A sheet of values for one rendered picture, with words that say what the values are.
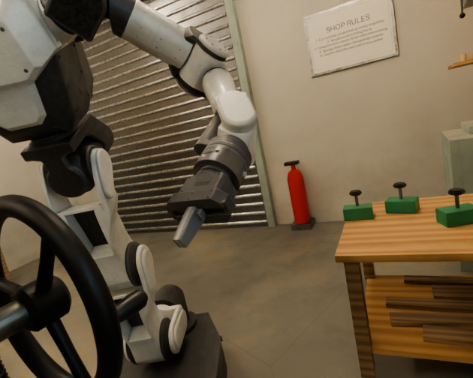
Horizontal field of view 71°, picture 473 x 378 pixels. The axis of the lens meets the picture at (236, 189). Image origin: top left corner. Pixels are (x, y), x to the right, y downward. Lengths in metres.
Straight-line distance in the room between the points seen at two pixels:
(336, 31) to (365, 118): 0.70
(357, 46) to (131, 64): 2.18
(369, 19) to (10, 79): 2.49
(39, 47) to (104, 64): 3.21
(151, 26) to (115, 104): 3.12
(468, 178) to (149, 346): 1.64
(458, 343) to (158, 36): 1.23
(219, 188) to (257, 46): 2.63
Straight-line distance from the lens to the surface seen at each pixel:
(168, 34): 0.82
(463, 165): 1.98
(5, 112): 0.89
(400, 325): 1.38
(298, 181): 2.86
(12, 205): 0.45
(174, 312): 1.38
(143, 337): 1.27
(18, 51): 0.81
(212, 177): 0.53
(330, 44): 2.90
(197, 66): 0.81
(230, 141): 0.58
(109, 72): 3.97
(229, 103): 0.64
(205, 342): 1.47
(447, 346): 1.32
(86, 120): 1.02
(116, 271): 1.09
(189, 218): 0.50
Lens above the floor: 0.98
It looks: 10 degrees down
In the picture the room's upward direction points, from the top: 12 degrees counter-clockwise
